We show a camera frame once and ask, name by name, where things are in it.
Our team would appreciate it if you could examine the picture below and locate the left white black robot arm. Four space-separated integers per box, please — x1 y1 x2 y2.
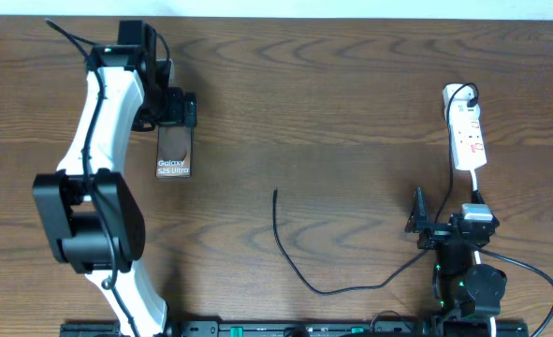
32 20 197 336

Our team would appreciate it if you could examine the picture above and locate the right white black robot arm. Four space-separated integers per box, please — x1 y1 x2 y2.
405 188 507 336

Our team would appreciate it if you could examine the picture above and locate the white power strip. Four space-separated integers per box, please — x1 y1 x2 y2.
443 83 487 171

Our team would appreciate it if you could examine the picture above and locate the black charger cable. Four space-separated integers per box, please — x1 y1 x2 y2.
271 82 481 297

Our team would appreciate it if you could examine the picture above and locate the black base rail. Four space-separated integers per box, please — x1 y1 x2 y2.
58 317 530 337

